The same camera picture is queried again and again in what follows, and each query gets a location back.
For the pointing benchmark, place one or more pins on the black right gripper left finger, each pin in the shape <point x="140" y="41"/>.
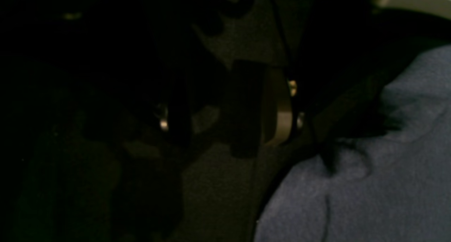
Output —
<point x="192" y="77"/>

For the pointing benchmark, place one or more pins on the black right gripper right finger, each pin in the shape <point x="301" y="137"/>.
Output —
<point x="342" y="43"/>

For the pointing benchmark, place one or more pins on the light blue t-shirt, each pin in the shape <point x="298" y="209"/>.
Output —
<point x="391" y="187"/>

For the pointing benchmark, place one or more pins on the black table cloth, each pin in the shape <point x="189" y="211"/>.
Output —
<point x="84" y="154"/>

